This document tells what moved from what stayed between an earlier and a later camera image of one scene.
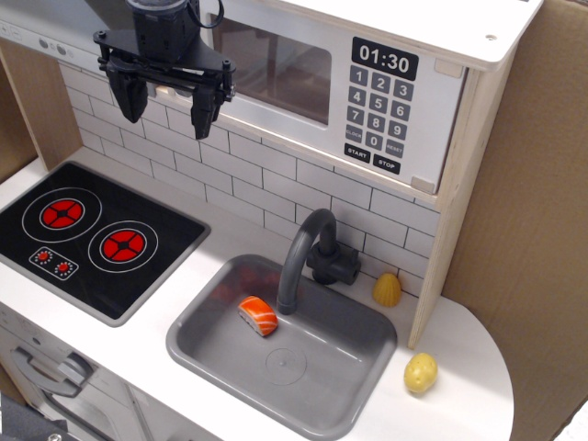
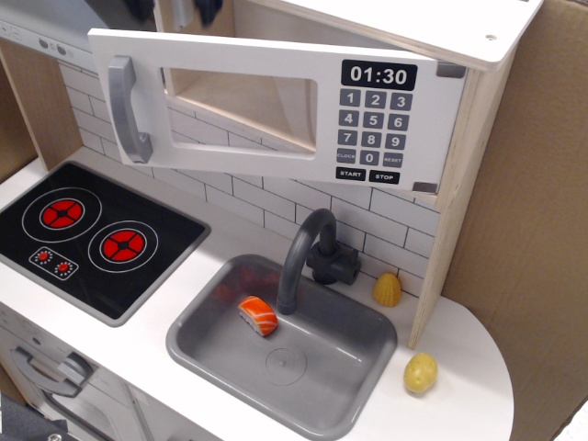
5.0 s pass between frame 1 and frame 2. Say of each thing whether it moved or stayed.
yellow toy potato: stayed
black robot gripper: moved
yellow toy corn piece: stayed
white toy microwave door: moved
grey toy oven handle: stayed
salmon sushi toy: stayed
